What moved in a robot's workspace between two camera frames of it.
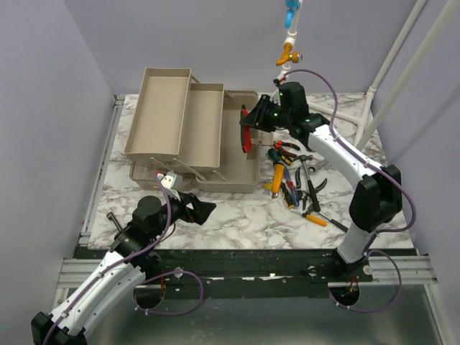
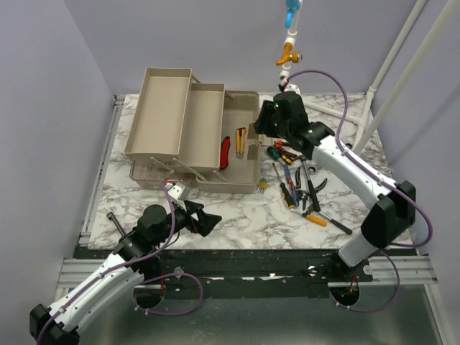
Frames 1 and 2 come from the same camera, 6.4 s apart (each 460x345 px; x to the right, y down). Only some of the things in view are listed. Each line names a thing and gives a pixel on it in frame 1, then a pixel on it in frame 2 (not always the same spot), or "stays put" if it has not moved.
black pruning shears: x=302 y=194 stays put
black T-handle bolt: x=111 y=216 stays put
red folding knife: x=246 y=133 → x=224 y=152
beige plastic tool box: x=190 y=133 stays put
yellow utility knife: x=278 y=172 → x=241 y=141
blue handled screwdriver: x=295 y=196 stays put
